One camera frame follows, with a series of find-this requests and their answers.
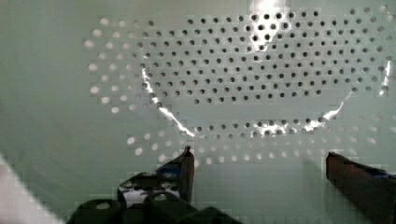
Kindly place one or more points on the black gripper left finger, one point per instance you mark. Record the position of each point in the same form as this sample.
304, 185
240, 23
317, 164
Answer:
175, 177

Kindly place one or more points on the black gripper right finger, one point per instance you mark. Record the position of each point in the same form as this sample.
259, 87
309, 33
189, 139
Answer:
370, 189

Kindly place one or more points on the green plastic strainer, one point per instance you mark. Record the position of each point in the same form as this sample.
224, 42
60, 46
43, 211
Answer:
261, 91

